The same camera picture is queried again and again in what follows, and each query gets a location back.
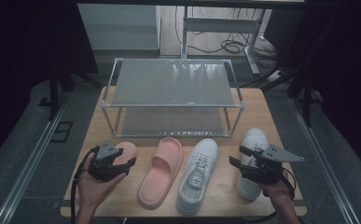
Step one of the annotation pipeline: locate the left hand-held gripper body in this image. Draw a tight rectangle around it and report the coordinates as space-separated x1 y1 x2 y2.
88 140 132 183

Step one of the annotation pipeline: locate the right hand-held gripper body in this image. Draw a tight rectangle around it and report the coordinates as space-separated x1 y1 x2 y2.
239 144 306 185

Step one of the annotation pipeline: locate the person's left hand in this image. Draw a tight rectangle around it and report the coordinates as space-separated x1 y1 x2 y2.
76 158 128 210

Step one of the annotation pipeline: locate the person's right hand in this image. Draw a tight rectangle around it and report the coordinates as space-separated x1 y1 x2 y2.
259 169 295 203

